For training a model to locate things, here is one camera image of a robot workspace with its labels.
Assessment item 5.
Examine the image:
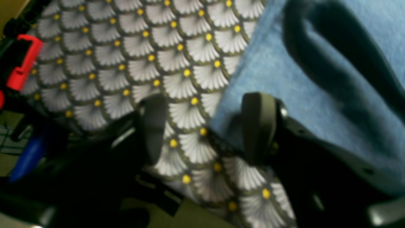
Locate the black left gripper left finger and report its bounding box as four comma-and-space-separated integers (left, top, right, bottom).
0, 93, 168, 228

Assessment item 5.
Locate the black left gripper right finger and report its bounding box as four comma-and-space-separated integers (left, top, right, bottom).
241, 92, 404, 228

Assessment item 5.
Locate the fan-patterned tablecloth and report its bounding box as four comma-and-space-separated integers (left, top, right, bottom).
21, 0, 297, 228

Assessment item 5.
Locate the blue T-shirt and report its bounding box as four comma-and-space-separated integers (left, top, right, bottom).
209, 0, 404, 184

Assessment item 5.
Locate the blue clamp handle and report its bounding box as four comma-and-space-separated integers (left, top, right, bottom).
9, 134, 46, 183

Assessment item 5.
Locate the red table clamp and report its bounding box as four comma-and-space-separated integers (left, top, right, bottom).
0, 34, 43, 109

